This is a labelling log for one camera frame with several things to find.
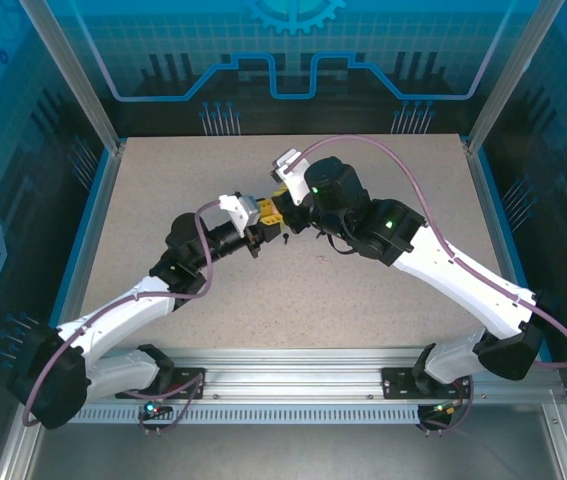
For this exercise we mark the aluminium frame post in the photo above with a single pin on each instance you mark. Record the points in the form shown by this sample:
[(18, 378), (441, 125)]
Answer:
[(505, 80), (82, 80)]

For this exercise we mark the side rail with blue trim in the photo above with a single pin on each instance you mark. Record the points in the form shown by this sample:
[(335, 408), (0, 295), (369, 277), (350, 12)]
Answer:
[(495, 210), (94, 220)]

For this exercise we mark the small circuit board with LEDs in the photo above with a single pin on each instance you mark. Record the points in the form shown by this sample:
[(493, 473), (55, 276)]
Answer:
[(443, 409), (153, 409)]

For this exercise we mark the metal bench frame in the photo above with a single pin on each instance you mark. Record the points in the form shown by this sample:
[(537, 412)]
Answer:
[(288, 455)]

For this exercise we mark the pink earbud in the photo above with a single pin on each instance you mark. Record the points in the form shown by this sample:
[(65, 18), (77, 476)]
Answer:
[(322, 259)]

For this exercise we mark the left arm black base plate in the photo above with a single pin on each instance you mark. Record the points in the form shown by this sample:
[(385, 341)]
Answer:
[(190, 385)]

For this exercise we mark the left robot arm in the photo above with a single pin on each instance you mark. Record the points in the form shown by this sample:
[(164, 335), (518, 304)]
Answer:
[(113, 320)]

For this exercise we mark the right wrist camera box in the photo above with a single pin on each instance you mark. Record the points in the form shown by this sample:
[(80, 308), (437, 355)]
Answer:
[(293, 175)]

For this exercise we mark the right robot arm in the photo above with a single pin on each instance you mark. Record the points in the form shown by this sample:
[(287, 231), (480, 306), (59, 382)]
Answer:
[(463, 285)]

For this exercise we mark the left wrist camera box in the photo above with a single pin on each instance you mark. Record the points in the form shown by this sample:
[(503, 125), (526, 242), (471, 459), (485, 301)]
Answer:
[(238, 207)]

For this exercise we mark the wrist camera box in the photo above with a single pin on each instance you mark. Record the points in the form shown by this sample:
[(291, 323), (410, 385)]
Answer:
[(238, 207), (293, 175)]

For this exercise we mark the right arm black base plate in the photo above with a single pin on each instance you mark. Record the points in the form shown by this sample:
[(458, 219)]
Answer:
[(398, 385)]

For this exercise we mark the aluminium mounting rail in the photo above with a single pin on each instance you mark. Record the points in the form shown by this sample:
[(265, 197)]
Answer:
[(288, 372)]

